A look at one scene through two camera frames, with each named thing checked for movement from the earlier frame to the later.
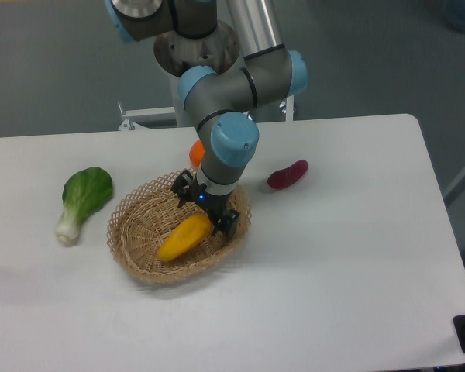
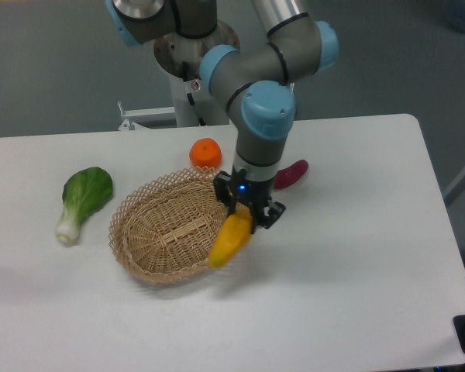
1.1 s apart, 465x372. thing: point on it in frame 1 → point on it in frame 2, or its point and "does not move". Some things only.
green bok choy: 84,194 does not move
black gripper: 185,187 → 253,194
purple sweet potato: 285,177 does not move
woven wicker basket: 145,216 does not move
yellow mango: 187,236 → 231,236
